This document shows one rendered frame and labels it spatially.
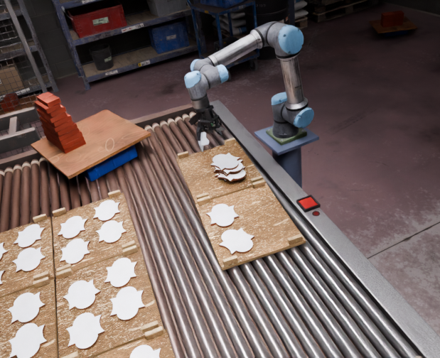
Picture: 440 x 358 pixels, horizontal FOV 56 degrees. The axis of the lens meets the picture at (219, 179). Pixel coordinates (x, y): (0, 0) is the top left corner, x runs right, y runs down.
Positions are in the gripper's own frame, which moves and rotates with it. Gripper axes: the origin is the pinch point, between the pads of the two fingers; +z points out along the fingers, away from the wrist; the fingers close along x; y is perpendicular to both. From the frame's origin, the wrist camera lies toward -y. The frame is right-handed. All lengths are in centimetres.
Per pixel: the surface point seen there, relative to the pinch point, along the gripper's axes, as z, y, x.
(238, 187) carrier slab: 19.4, 13.9, -5.2
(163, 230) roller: 17.6, 0.3, -43.8
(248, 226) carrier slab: 21.6, 32.8, -25.3
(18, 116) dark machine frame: -14, -156, -17
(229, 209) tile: 18.7, 20.8, -21.2
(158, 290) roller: 20, 21, -68
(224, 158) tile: 10.6, 1.8, 4.0
